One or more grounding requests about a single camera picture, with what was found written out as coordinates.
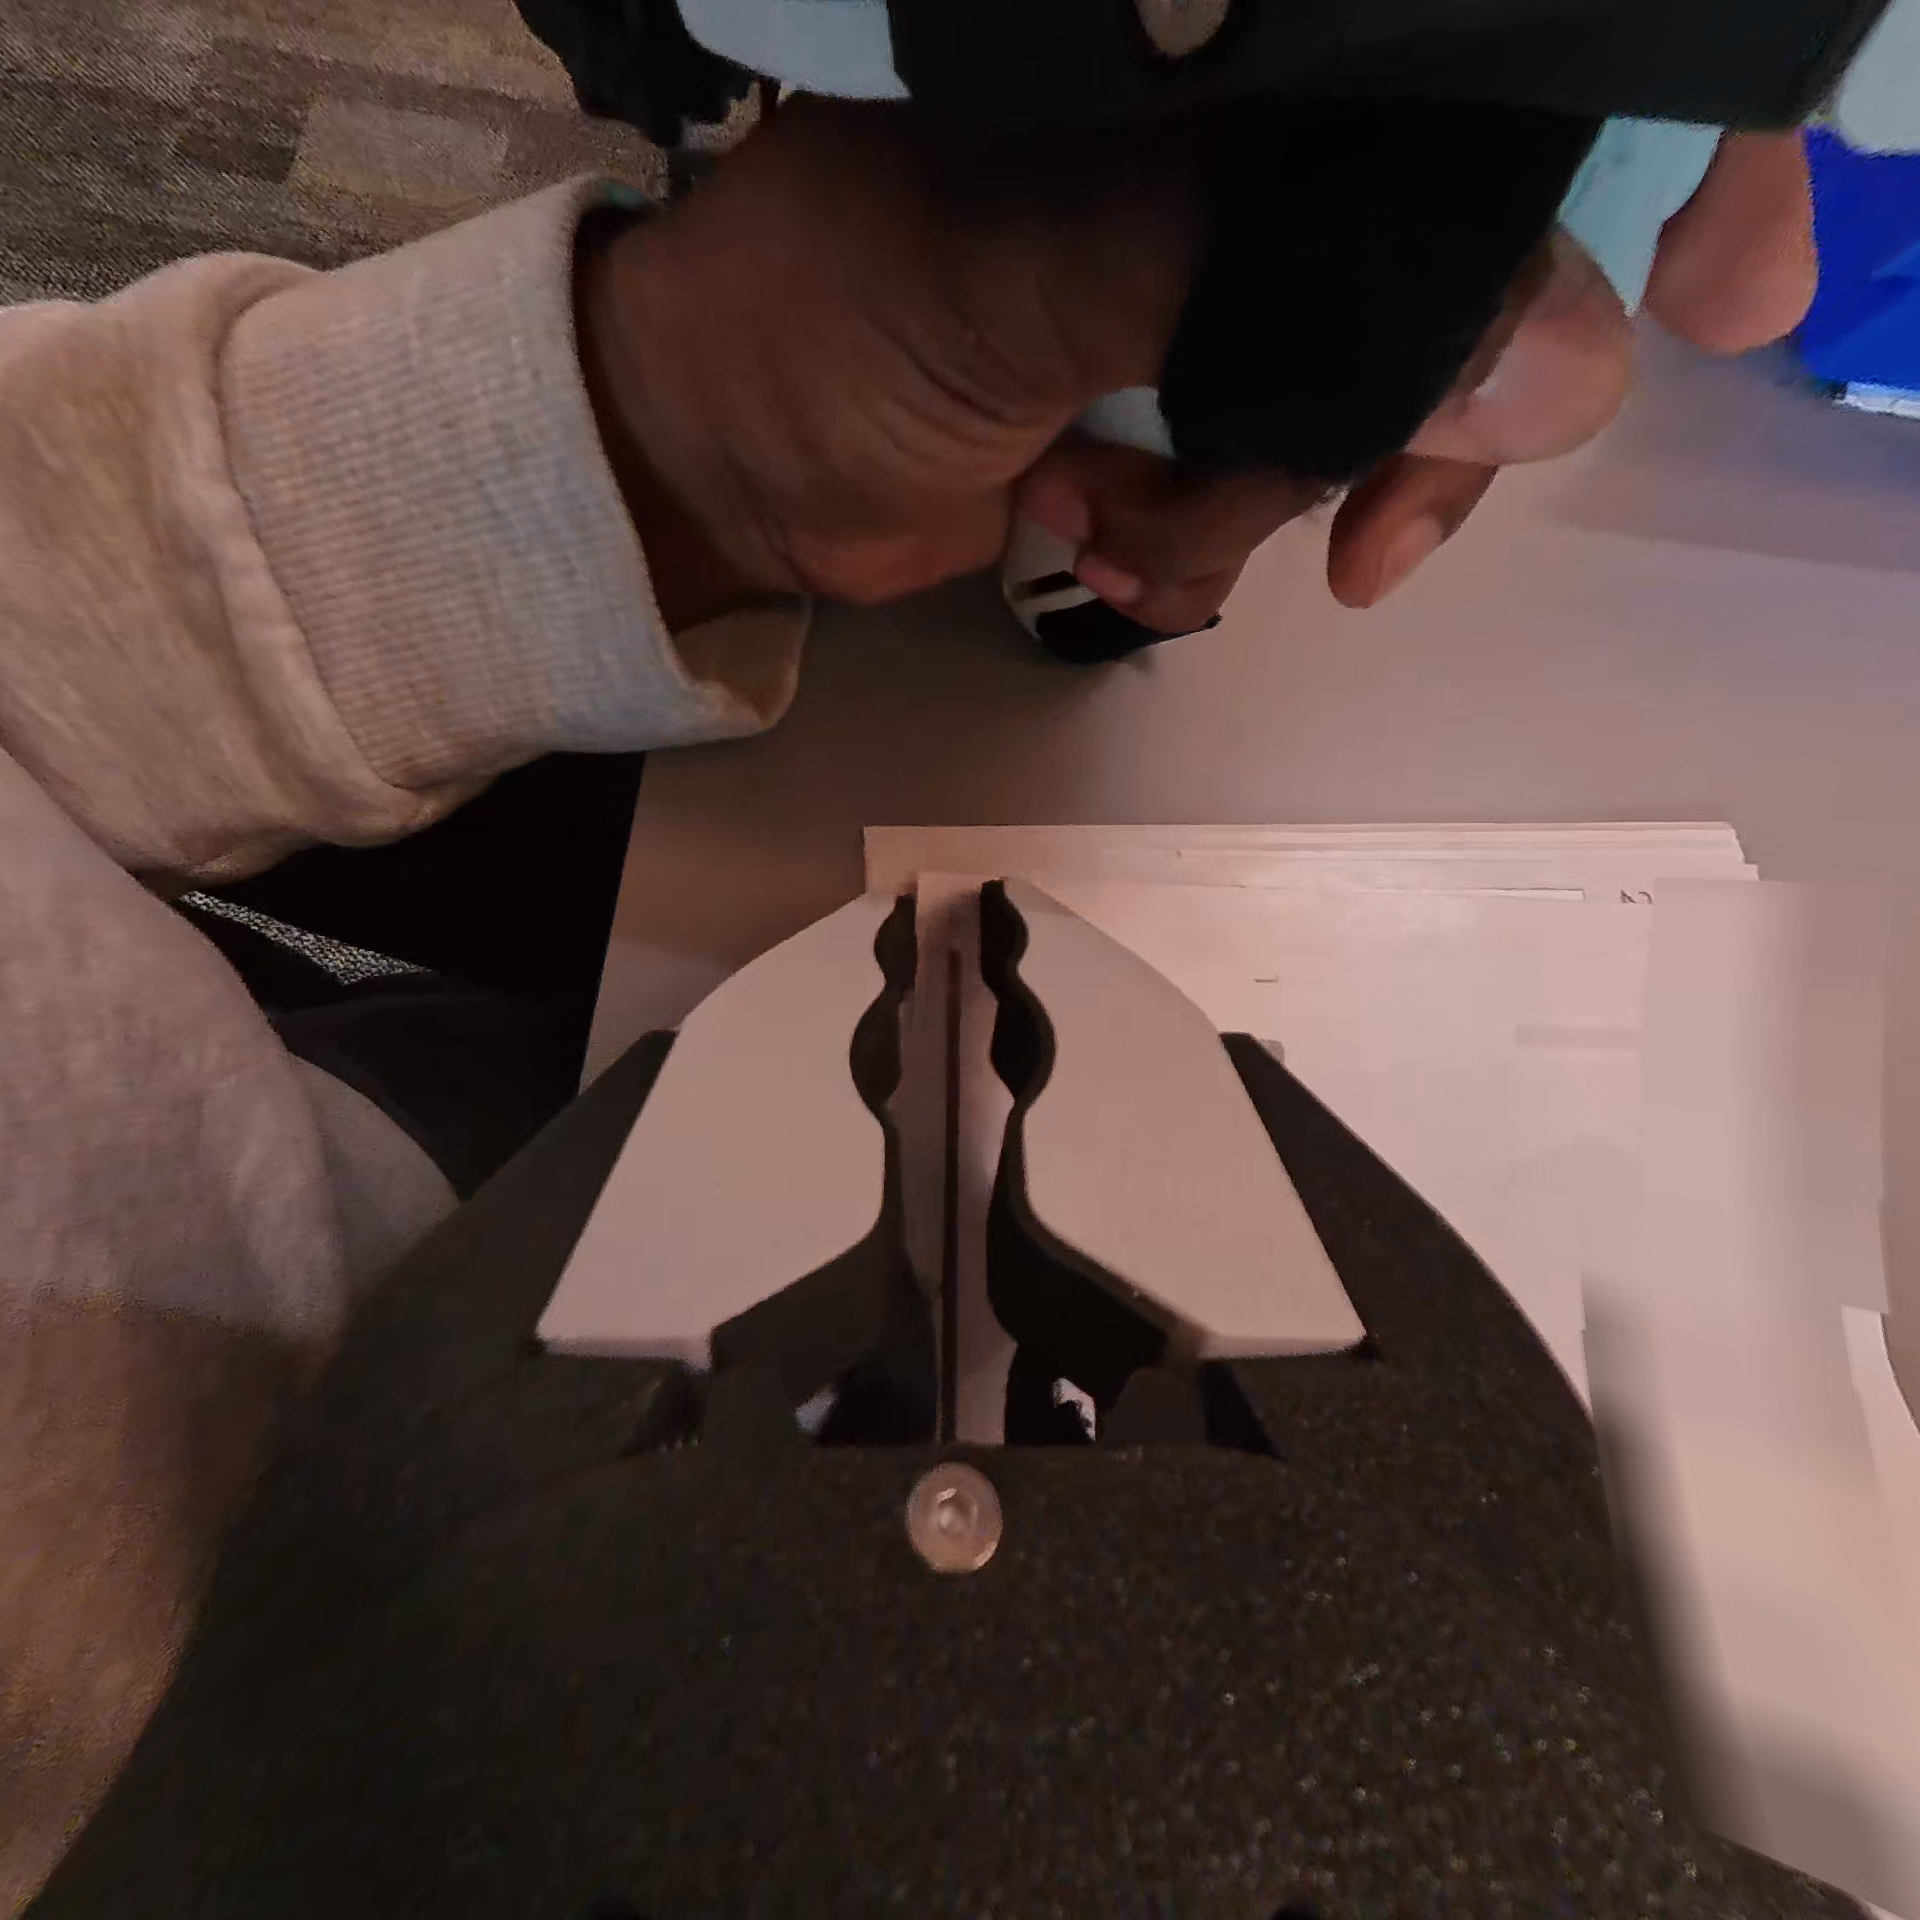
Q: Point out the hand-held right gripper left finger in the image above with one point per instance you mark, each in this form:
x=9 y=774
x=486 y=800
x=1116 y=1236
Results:
x=721 y=1170

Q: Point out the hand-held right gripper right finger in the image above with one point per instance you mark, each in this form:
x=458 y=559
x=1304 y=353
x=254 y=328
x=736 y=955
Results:
x=1138 y=1139

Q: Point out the stack of white papers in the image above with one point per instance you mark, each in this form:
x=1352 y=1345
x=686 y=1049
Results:
x=1349 y=846

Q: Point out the person's left forearm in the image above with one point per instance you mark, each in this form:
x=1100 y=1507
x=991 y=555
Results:
x=330 y=494

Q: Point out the person's left hand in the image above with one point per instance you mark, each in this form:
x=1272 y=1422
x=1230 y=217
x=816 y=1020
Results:
x=869 y=330

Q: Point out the blue container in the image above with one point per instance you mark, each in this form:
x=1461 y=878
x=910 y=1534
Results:
x=1867 y=255

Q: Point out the person's beige sweater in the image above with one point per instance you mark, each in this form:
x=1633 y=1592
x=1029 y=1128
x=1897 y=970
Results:
x=135 y=1350

